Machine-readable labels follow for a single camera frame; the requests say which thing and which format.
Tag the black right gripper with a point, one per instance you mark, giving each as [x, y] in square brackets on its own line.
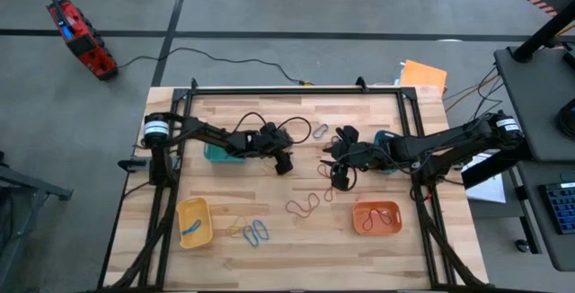
[359, 156]

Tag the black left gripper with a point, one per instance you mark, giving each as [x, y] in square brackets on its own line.
[269, 142]

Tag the yellow rubber band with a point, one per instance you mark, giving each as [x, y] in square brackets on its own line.
[231, 232]
[267, 165]

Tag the grey carabiner clip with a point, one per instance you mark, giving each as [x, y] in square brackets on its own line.
[315, 133]

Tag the dark red rubber band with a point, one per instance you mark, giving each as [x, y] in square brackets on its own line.
[365, 225]

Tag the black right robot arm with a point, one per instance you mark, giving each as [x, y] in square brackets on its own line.
[449, 142]

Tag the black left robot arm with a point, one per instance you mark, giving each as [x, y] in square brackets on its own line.
[202, 132]

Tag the green plastic basket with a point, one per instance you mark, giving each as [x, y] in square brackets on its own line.
[218, 156]

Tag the dark teal plastic basket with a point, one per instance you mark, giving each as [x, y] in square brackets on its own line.
[386, 136]

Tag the orange plastic basket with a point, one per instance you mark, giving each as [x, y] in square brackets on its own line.
[382, 205]

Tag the yellow plastic basket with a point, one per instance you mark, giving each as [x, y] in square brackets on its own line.
[202, 212]

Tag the orange folder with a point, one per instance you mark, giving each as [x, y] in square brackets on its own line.
[422, 76]

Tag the white paper sheet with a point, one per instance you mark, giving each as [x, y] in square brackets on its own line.
[489, 192]

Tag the black desk support beam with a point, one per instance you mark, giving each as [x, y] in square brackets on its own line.
[494, 167]

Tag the dark grey desk top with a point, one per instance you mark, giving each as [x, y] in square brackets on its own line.
[534, 104]

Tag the black caster wheel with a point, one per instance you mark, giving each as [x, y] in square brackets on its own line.
[523, 245]

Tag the black keyboard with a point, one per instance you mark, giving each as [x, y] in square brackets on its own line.
[561, 207]

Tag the black round object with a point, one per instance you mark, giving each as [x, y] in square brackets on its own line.
[567, 120]

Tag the black stand pole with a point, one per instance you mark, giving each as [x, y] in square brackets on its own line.
[543, 37]

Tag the grey desk with keyboard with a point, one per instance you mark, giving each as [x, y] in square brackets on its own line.
[557, 252]

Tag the grey metal stand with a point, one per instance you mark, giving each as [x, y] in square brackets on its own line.
[27, 184]

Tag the black aluminium table frame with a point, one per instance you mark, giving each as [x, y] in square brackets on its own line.
[292, 91]

